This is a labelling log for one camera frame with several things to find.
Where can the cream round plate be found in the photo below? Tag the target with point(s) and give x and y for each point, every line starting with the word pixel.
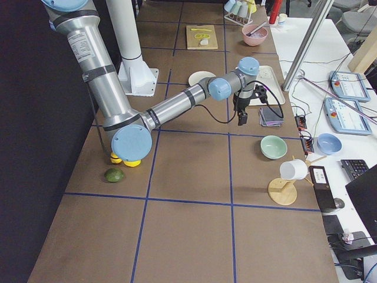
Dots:
pixel 195 77

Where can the white bear tray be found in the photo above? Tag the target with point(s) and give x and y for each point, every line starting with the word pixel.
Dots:
pixel 267 76

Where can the grey folded cloth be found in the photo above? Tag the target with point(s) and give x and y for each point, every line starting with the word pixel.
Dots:
pixel 267 114

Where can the purple folded cloth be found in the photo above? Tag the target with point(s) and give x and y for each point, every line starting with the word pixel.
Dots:
pixel 265 123

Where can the green bowl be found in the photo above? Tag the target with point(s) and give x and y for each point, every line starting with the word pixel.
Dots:
pixel 273 147

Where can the orange black connector upper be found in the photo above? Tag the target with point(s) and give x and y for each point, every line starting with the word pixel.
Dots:
pixel 301 122

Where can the orange black connector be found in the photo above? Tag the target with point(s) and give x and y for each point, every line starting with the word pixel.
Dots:
pixel 307 142
pixel 301 122

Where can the orange black connector lower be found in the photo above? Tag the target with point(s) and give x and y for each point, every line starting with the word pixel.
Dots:
pixel 307 142

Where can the white cup on stand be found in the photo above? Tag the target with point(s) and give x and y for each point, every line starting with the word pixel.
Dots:
pixel 295 169

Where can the pink bowl with ice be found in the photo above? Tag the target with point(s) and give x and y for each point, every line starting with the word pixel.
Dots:
pixel 256 38

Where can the metal black-tipped tongs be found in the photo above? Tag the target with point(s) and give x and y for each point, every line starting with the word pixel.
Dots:
pixel 256 29

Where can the wooden cup stand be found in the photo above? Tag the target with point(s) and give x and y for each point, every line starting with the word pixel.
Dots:
pixel 283 191

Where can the blue bowl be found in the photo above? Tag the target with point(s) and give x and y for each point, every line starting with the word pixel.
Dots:
pixel 328 144

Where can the bamboo cutting board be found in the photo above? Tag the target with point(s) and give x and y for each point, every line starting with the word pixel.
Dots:
pixel 194 44

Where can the yellow plastic knife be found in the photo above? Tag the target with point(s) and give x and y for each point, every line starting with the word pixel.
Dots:
pixel 200 29

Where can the teach pendant lower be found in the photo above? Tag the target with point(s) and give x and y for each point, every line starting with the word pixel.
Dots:
pixel 345 120

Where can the teach pendant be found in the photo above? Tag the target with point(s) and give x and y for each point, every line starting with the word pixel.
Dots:
pixel 345 120
pixel 349 85

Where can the cup rack with cups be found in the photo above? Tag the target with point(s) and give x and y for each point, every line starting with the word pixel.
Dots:
pixel 240 12

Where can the white small cup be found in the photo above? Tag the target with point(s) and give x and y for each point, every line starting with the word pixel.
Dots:
pixel 282 19

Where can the teach pendant upper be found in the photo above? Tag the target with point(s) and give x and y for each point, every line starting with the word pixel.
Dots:
pixel 349 85

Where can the black box device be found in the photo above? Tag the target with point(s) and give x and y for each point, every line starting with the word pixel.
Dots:
pixel 322 189

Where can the black keyboard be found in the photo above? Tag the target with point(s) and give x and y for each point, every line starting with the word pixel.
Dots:
pixel 354 167

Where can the yellow lemon lower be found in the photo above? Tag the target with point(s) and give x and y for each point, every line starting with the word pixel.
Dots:
pixel 132 163

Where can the yellow lemon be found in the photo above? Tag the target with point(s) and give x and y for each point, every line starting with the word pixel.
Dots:
pixel 132 163
pixel 115 159

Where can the black computer mouse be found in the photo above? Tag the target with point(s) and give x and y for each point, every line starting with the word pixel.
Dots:
pixel 339 203

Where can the yellow lemon upper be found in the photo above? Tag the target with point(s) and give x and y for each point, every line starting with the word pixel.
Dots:
pixel 115 159

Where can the black monitor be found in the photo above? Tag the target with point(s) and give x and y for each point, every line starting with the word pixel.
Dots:
pixel 362 192

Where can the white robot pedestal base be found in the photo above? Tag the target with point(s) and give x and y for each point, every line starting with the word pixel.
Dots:
pixel 136 78

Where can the aluminium frame post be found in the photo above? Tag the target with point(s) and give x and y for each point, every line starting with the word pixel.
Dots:
pixel 320 14

